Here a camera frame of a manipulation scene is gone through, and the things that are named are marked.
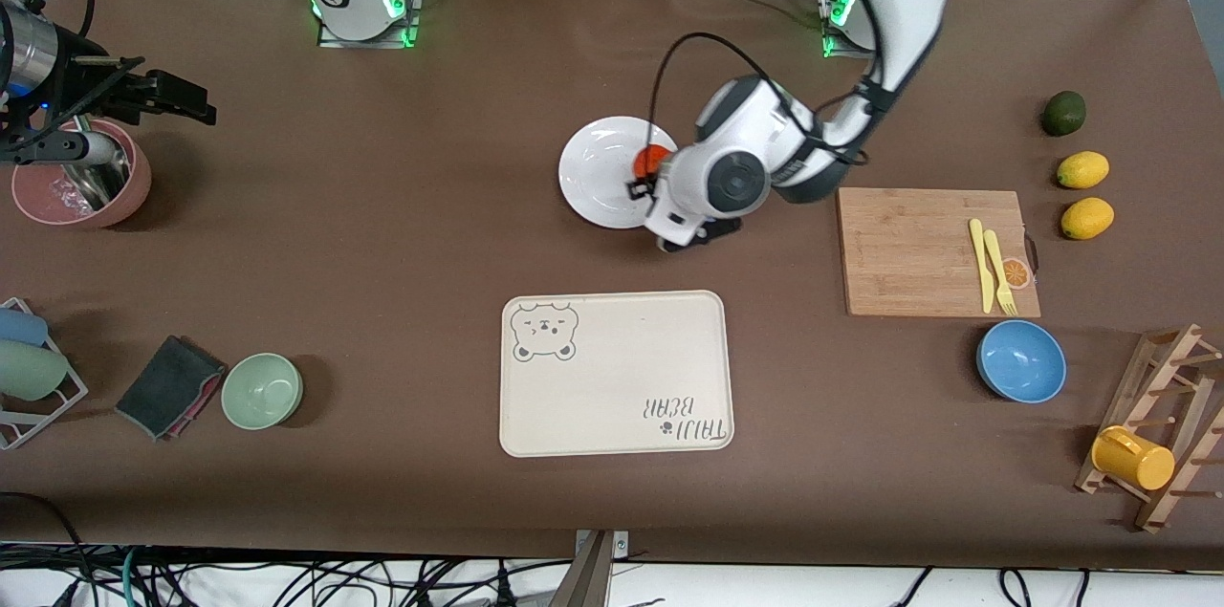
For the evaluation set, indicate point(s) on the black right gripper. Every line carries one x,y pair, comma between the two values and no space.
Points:
84,83

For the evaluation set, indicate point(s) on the orange mandarin fruit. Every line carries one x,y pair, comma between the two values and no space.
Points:
660,156

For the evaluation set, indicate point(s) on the white round plate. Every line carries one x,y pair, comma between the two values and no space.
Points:
598,167

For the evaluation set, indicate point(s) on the pink bowl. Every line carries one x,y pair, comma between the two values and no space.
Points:
139,186

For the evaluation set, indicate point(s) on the metal scoop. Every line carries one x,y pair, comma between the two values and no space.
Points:
105,182

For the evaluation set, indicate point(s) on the clear crushed ice pile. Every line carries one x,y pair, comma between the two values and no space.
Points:
65,196

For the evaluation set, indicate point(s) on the cream bear print tray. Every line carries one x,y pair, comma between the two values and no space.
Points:
612,368

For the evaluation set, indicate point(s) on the pale blue cup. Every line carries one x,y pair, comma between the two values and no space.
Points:
21,327

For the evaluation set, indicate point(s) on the bamboo cutting board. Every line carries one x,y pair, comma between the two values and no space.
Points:
908,253

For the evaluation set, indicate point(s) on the dark grey folded cloth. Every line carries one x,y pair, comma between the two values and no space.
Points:
167,387

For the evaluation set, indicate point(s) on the pale green cup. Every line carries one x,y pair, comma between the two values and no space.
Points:
29,371

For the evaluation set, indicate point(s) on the pale green bowl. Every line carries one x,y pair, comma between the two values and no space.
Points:
261,392

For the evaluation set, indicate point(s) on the yellow plastic knife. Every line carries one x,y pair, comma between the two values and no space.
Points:
981,263

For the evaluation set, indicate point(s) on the yellow plastic fork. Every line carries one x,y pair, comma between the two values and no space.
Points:
999,272

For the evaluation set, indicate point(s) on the dark aluminium table leg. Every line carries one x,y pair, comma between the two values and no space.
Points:
585,583

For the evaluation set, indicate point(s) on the blue bowl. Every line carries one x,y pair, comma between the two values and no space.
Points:
1021,363

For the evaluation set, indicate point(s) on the dark green avocado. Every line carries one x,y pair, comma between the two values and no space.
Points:
1063,114

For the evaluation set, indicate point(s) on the yellow lemon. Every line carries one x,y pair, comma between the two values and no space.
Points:
1082,170
1087,218

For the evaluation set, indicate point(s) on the yellow mug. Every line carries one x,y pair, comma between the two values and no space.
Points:
1133,459

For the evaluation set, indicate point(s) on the wooden cup rack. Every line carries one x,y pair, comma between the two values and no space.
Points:
1162,454

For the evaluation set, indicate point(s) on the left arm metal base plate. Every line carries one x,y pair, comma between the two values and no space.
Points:
832,48

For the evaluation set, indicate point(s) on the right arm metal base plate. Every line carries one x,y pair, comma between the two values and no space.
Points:
413,14

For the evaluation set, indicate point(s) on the metal table bracket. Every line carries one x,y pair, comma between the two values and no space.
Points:
620,545

